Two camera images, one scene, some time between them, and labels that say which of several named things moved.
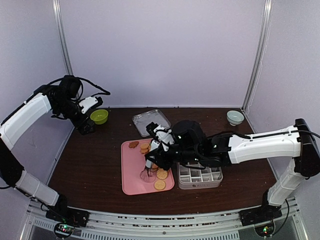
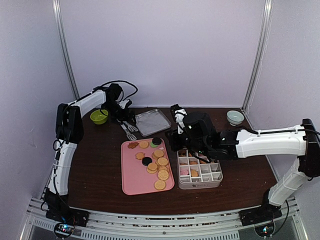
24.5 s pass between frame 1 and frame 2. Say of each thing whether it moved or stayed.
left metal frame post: stayed
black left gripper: moved
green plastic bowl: stayed
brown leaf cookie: stayed
